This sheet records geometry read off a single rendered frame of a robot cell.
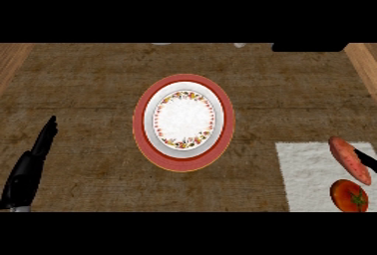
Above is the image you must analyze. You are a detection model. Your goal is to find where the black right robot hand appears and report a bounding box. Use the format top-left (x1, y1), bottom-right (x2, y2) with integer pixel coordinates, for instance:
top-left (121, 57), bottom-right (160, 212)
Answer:
top-left (352, 148), bottom-right (377, 174)

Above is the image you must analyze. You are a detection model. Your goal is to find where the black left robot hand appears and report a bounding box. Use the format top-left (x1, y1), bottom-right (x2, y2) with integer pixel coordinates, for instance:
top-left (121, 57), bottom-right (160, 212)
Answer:
top-left (0, 115), bottom-right (60, 210)

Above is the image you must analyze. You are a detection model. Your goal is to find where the red tomato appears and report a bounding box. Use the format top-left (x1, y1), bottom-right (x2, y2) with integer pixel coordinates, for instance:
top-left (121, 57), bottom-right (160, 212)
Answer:
top-left (328, 178), bottom-right (369, 213)

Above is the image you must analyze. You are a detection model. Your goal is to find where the white placemat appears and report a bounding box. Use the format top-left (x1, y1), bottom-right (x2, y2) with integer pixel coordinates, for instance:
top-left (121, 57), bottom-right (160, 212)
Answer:
top-left (273, 141), bottom-right (377, 213)

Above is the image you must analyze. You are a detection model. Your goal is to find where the red rimmed floral plate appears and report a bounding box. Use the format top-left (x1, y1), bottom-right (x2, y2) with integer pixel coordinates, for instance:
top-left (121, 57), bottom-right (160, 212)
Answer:
top-left (131, 73), bottom-right (236, 173)

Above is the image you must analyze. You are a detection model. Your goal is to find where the reddish sweet potato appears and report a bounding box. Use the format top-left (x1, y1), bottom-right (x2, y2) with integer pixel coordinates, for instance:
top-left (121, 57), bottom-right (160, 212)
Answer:
top-left (327, 135), bottom-right (372, 186)

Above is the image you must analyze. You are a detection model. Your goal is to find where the black appliance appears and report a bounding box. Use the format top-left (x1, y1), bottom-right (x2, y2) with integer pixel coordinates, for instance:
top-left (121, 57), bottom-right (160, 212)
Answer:
top-left (270, 43), bottom-right (350, 53)

